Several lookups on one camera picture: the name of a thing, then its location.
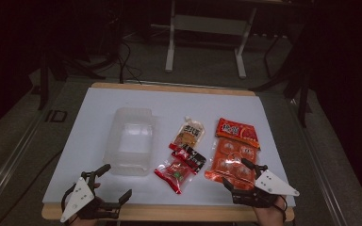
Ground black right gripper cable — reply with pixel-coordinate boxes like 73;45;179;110
272;195;288;223

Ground black metal stand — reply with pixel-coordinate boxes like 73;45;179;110
37;50;121;111
249;31;312;128

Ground person's right hand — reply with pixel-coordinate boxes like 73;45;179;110
254;195;288;226

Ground black rectangular floor bracket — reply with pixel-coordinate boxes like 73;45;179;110
45;109;68;123

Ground metal floor rail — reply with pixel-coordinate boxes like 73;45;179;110
0;103;50;215
287;97;350;226

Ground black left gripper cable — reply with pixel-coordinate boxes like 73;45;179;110
60;183;78;215

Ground large orange snack bag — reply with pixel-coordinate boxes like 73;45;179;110
204;117;261;192

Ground red and black snack packet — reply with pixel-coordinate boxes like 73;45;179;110
154;143;207;195

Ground clear plastic container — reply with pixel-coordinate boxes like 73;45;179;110
103;107;157;177

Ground black floor cables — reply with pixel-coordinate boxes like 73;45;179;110
117;40;144;84

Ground beige sauce pouch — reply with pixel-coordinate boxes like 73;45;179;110
169;116;206;152

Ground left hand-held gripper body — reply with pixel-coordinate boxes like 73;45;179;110
59;170;121;224

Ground person's left hand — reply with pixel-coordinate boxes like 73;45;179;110
65;183;102;226

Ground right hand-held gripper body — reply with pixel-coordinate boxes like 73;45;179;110
231;165;301;209

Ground white metal desk frame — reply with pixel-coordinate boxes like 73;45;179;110
164;0;258;79

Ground white table cover sheet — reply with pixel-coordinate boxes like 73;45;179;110
41;87;296;207

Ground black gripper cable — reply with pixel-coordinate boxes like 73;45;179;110
272;195;288;223
60;183;78;215

